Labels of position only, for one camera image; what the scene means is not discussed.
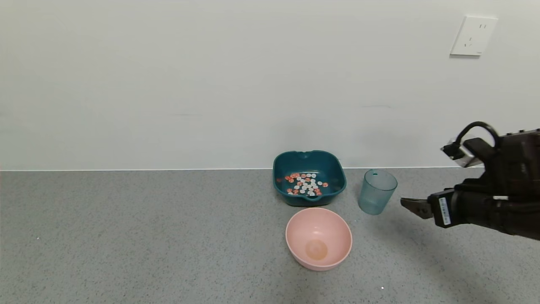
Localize white wall socket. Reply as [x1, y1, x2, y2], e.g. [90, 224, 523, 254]
[450, 16, 498, 57]

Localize black camera cable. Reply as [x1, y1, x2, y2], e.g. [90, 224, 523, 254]
[454, 122, 502, 148]

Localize pink round bowl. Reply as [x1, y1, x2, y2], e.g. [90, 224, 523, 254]
[285, 207, 353, 271]

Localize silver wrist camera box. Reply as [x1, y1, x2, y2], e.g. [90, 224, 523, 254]
[441, 137, 486, 168]

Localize red and white candy pieces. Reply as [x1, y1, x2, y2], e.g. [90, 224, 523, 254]
[276, 172, 329, 196]

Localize translucent blue ribbed cup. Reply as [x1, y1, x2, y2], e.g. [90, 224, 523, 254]
[358, 169, 398, 215]

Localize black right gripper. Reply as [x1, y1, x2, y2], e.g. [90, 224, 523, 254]
[400, 188, 494, 228]

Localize dark teal square basin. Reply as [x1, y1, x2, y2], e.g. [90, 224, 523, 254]
[273, 150, 347, 207]

